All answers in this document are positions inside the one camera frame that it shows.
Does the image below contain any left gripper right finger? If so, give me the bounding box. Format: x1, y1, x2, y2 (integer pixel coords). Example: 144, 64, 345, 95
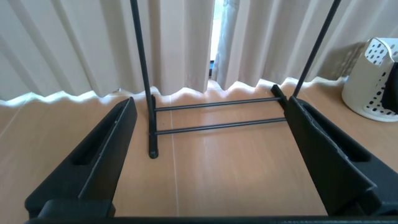
284, 95, 398, 217

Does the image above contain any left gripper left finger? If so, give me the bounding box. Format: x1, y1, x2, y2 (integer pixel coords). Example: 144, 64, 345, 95
24, 96, 138, 218

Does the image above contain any black clothes rack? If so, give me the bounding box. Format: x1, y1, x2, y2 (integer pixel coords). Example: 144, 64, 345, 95
129, 0, 343, 159

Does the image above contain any white laundry basket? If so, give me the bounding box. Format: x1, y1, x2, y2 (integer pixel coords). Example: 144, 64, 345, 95
341, 37, 398, 123

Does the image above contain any window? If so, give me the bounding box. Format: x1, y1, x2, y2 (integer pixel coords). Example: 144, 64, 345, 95
210, 0, 224, 78

